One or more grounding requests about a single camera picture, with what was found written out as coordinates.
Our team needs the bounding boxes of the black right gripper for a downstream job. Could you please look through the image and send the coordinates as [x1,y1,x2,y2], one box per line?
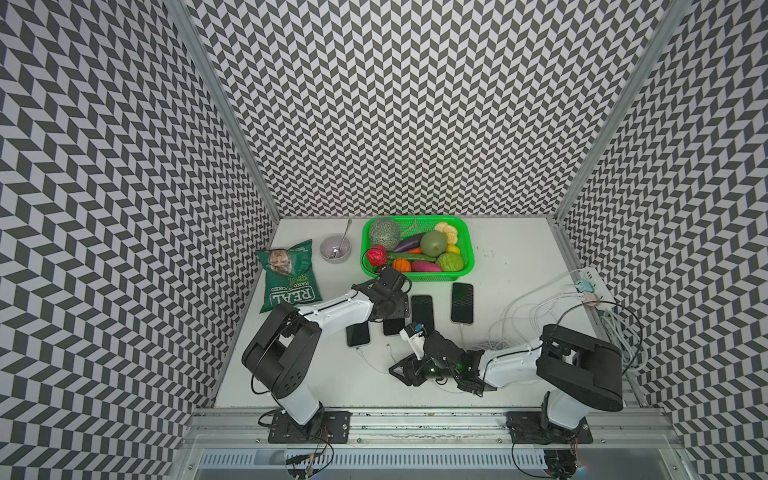
[387,352,458,388]

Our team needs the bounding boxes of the phone light case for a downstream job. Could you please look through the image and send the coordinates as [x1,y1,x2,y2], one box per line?
[346,322,371,348]
[382,318,406,336]

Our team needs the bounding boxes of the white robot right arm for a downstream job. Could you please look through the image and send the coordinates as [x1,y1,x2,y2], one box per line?
[388,324,624,431]

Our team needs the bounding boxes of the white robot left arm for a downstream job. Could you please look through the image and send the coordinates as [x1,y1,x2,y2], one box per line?
[241,267,412,427]

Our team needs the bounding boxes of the orange pumpkin toy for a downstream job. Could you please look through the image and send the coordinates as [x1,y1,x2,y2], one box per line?
[392,258,412,273]

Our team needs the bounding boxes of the purple eggplant toy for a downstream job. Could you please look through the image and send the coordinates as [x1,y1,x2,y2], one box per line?
[392,233,424,253]

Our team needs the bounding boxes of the green plastic basket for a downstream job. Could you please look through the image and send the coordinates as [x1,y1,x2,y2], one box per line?
[359,215,475,282]

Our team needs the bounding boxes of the netted green melon toy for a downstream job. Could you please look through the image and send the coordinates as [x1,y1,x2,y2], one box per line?
[368,217,401,251]

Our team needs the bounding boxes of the green round fruit toy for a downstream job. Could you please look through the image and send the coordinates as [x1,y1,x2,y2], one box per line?
[420,230,448,258]

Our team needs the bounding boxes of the metal spoon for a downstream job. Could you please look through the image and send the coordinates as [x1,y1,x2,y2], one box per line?
[332,218,353,258]

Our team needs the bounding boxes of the light green cabbage toy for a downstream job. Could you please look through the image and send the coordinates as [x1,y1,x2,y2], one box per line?
[435,252,465,272]

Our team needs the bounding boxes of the grey bowl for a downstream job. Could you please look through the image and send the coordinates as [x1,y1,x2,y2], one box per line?
[319,235,352,264]

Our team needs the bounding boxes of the cream cauliflower toy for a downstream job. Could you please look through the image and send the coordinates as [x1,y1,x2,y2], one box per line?
[434,222,458,245]

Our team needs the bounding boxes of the green chips bag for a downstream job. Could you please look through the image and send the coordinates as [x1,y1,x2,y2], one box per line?
[257,240,322,313]

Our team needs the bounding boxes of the pink usb charger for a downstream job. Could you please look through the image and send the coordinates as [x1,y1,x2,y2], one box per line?
[582,292,601,306]

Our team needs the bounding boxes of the teal usb charger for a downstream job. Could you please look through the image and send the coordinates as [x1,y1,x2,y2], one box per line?
[575,279,594,293]

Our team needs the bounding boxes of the white power strip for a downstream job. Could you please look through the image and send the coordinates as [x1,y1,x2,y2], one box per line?
[578,267,615,311]

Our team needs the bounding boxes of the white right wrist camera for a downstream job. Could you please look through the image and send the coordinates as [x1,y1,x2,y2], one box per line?
[399,323,426,361]

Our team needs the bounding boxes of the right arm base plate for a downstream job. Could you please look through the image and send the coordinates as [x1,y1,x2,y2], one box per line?
[505,411,594,445]

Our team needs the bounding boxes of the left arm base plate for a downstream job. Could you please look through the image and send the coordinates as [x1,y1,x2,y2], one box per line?
[268,409,352,445]

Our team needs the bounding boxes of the grey power strip cord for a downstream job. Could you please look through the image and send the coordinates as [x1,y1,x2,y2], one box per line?
[599,308,646,385]

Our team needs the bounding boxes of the aluminium front rail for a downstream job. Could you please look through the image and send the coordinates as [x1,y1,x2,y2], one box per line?
[180,407,683,449]

